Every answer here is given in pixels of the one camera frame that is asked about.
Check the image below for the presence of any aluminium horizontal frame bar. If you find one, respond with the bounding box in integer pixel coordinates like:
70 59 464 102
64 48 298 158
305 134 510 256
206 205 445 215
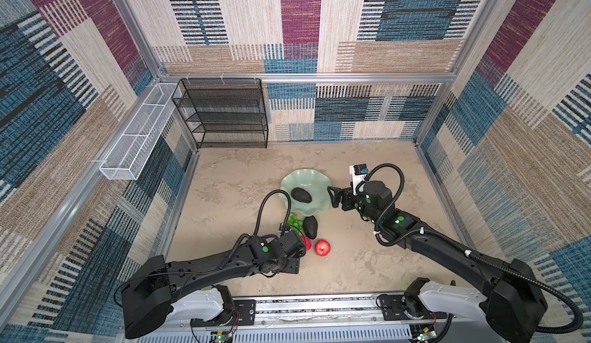
159 72 456 84

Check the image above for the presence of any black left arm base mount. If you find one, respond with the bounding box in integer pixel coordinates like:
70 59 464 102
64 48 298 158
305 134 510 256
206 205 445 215
190 289 256 328

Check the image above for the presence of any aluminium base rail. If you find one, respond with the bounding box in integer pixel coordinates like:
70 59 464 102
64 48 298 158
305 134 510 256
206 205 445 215
133 287 501 342

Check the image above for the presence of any white wire mesh basket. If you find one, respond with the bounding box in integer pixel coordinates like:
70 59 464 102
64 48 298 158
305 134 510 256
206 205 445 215
99 83 176 181

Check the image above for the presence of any light green wavy fruit bowl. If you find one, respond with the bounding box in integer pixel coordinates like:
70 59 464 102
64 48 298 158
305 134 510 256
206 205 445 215
280 169 332 217

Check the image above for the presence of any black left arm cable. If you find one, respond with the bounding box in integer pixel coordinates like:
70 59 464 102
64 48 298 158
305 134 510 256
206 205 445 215
216 189 292 270

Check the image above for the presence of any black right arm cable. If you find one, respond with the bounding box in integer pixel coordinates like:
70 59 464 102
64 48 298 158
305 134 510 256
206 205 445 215
355 163 585 335

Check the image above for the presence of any dark avocado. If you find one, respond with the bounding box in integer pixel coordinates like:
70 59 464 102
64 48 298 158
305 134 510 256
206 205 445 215
290 187 312 204
303 216 319 240

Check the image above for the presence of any black wire shelf rack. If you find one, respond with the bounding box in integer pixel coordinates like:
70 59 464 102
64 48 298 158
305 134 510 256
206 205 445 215
172 78 269 149

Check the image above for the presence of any green grape bunch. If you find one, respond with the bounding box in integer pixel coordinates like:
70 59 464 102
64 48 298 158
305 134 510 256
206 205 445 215
287 212 305 236

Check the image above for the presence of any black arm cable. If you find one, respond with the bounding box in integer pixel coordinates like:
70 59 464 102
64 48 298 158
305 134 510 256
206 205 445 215
216 189 292 270
355 163 585 335

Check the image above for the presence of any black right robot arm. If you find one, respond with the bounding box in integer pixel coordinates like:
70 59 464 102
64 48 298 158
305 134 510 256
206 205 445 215
327 181 548 342

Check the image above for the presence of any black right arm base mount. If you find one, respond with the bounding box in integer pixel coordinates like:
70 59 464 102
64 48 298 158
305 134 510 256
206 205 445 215
375 294 448 321

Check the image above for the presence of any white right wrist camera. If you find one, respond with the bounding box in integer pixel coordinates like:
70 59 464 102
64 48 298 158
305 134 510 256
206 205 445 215
349 164 369 195

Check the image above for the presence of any red apple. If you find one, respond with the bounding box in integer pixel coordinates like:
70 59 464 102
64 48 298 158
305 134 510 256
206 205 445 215
315 239 331 257
303 236 312 251

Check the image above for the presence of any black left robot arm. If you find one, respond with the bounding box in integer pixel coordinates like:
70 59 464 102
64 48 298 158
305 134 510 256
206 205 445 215
116 231 307 339

